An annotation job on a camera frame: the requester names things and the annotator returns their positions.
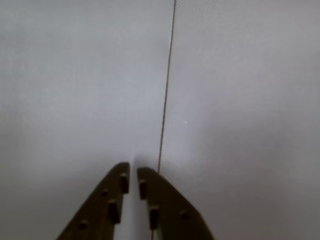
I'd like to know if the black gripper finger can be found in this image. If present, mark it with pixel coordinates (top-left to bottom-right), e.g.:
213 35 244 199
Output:
56 161 131 240
136 166 216 240

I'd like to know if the grey table mat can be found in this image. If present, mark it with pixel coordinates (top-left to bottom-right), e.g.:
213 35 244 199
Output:
157 0 320 240
0 0 177 240

